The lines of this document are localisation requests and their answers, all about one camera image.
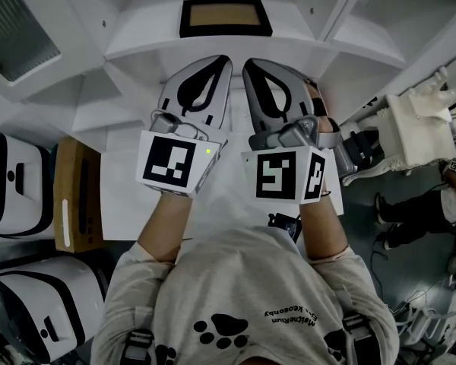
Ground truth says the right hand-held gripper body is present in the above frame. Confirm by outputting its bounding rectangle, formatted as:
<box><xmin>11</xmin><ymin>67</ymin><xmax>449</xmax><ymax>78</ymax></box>
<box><xmin>241</xmin><ymin>58</ymin><xmax>358</xmax><ymax>205</ymax></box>

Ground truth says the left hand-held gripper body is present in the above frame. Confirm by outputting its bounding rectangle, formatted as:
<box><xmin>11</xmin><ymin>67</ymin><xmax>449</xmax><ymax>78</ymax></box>
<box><xmin>135</xmin><ymin>54</ymin><xmax>233</xmax><ymax>198</ymax></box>

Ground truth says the white shelf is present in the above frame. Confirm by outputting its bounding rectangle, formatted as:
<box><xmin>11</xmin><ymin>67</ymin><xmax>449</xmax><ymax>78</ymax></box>
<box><xmin>0</xmin><ymin>0</ymin><xmax>456</xmax><ymax>136</ymax></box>

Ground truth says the black picture frame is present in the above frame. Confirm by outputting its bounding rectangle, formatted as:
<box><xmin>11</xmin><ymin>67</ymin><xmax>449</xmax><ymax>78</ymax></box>
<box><xmin>179</xmin><ymin>0</ymin><xmax>274</xmax><ymax>39</ymax></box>

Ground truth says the person's right forearm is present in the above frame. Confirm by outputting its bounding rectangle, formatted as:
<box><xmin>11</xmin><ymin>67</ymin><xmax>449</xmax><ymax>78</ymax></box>
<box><xmin>298</xmin><ymin>194</ymin><xmax>351</xmax><ymax>262</ymax></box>

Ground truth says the person's left forearm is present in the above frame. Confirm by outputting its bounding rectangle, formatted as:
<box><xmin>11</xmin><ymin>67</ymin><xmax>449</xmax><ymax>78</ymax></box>
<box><xmin>136</xmin><ymin>191</ymin><xmax>194</xmax><ymax>265</ymax></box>

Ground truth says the person's right hand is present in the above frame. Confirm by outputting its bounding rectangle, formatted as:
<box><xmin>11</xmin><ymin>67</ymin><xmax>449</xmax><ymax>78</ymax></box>
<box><xmin>305</xmin><ymin>81</ymin><xmax>341</xmax><ymax>135</ymax></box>

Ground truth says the white ornate furniture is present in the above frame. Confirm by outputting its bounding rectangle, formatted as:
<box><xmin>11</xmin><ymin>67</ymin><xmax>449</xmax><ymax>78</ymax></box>
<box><xmin>340</xmin><ymin>66</ymin><xmax>456</xmax><ymax>186</ymax></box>

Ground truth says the small black device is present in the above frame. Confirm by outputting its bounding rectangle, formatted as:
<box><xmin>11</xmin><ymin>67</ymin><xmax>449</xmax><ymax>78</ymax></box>
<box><xmin>268</xmin><ymin>211</ymin><xmax>303</xmax><ymax>243</ymax></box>

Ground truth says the brown cardboard box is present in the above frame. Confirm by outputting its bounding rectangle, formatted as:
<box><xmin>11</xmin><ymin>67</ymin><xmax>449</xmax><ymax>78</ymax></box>
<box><xmin>52</xmin><ymin>135</ymin><xmax>104</xmax><ymax>254</ymax></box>

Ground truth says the ribbed glass panel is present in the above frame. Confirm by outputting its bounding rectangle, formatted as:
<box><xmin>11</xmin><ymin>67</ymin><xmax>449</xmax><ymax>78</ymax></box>
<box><xmin>0</xmin><ymin>0</ymin><xmax>62</xmax><ymax>84</ymax></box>

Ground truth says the person's grey paw-print t-shirt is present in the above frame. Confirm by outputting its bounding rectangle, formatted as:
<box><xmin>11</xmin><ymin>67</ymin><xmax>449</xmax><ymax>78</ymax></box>
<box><xmin>90</xmin><ymin>226</ymin><xmax>401</xmax><ymax>365</ymax></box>

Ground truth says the black floor cable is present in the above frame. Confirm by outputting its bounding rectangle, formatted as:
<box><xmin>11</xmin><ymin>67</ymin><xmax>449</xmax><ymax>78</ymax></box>
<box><xmin>369</xmin><ymin>237</ymin><xmax>394</xmax><ymax>311</ymax></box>

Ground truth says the grey backpack strap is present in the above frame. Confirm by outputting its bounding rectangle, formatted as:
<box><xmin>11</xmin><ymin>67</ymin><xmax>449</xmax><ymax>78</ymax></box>
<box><xmin>340</xmin><ymin>312</ymin><xmax>379</xmax><ymax>365</ymax></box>
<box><xmin>119</xmin><ymin>328</ymin><xmax>156</xmax><ymax>365</ymax></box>

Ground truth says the white wire chair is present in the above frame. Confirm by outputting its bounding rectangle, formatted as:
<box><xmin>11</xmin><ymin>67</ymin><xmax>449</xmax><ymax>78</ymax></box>
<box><xmin>394</xmin><ymin>305</ymin><xmax>444</xmax><ymax>351</ymax></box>

